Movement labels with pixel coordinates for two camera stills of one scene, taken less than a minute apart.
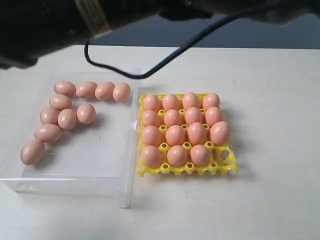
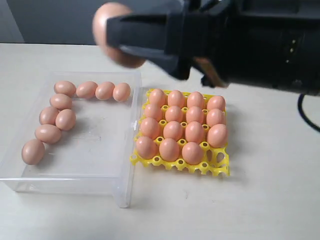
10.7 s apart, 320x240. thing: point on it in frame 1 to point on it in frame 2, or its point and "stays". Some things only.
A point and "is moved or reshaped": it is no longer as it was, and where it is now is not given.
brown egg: (172, 117) is moved or reshaped
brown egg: (151, 102) to (157, 97)
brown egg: (200, 155) to (192, 153)
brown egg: (176, 155) to (169, 150)
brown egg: (151, 156) to (146, 147)
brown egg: (192, 114) is moved or reshaped
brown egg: (86, 113) to (121, 57)
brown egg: (151, 136) to (150, 127)
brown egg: (174, 135) is moved or reshaped
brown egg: (220, 133) is moved or reshaped
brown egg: (170, 101) to (176, 97)
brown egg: (211, 100) is moved or reshaped
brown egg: (151, 117) to (153, 110)
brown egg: (190, 100) is moved or reshaped
